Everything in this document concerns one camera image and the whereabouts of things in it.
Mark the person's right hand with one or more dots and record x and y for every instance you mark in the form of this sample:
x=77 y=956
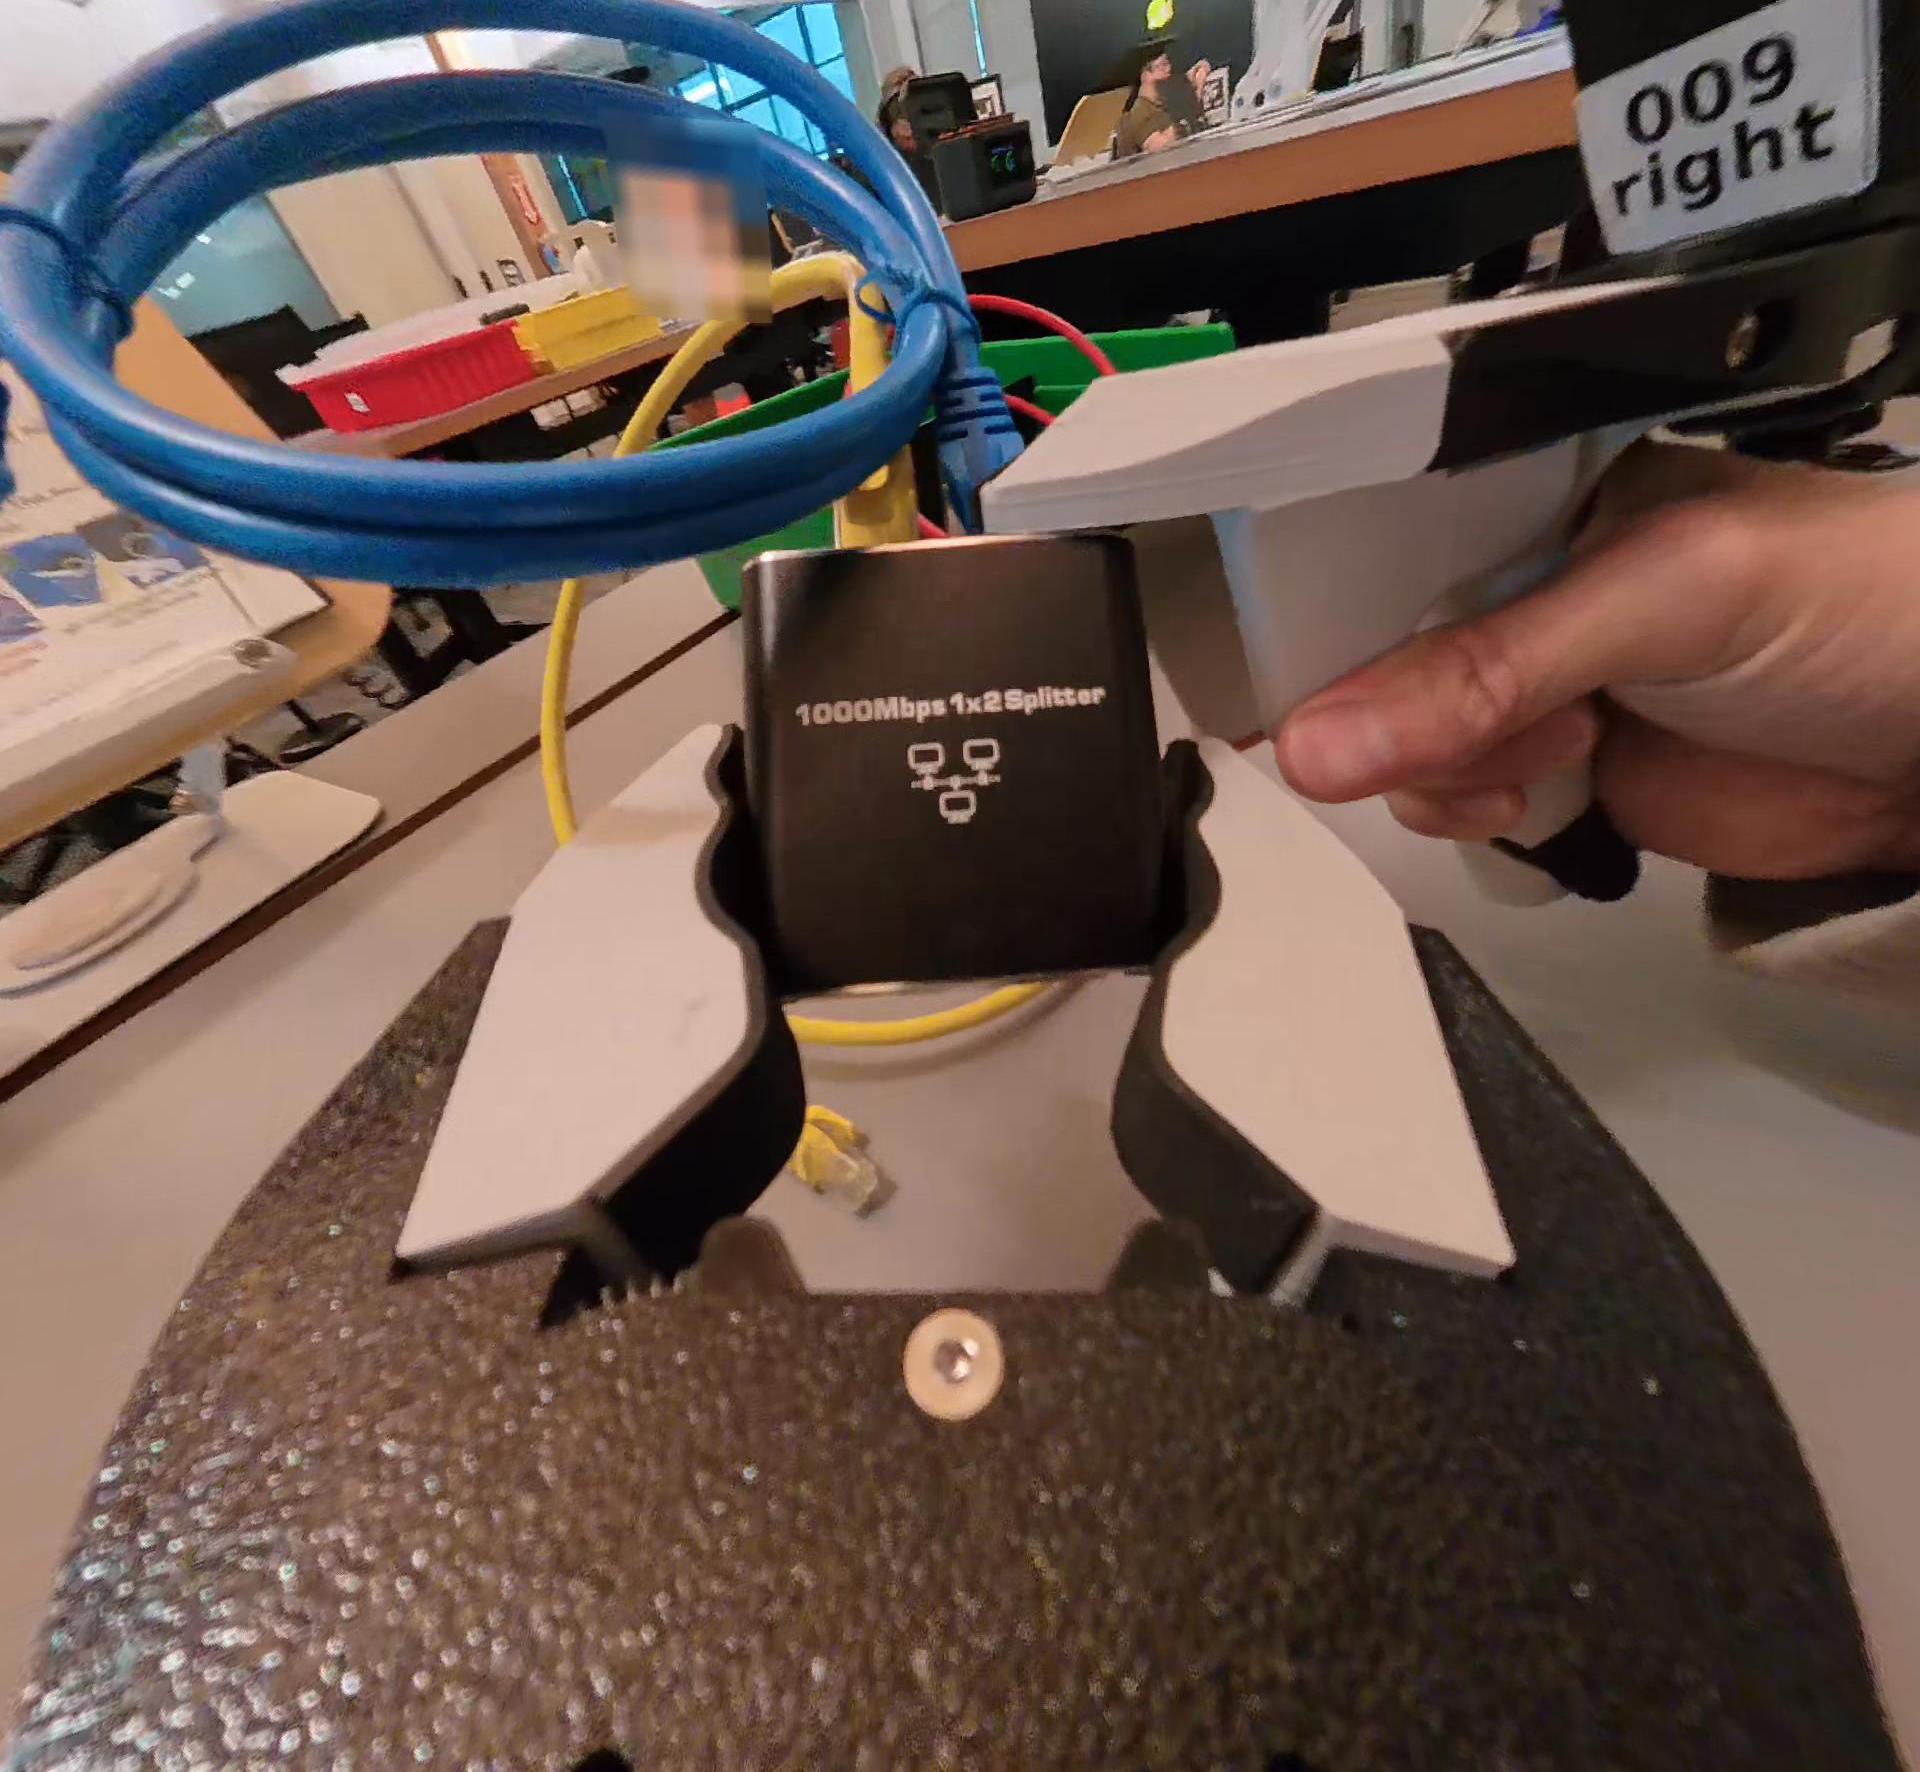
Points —
x=1755 y=677

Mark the grey wood-edged table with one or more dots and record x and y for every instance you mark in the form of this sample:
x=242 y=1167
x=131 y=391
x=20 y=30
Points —
x=1349 y=138

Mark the white clipboard stand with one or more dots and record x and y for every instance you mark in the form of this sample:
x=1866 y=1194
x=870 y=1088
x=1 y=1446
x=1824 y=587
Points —
x=286 y=828

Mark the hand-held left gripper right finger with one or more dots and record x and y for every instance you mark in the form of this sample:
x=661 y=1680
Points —
x=1320 y=1052

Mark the instruction sheet clipboard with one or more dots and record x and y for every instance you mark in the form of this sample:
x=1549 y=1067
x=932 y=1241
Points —
x=150 y=661

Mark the green storage bin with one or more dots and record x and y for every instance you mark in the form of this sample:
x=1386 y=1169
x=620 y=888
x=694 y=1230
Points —
x=749 y=451

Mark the black ethernet splitter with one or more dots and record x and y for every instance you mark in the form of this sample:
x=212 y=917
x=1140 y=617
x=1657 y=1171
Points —
x=959 y=873

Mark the red storage bin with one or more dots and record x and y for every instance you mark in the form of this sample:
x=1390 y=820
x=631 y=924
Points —
x=405 y=384

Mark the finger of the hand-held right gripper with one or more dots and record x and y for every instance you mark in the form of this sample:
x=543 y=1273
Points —
x=1276 y=437

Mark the yellow storage bin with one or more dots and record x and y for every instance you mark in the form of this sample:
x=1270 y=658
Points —
x=591 y=324

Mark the black device with display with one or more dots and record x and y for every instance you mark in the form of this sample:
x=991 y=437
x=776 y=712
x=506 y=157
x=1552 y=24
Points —
x=982 y=168

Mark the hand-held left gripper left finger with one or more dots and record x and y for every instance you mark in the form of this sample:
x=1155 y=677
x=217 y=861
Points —
x=600 y=1037

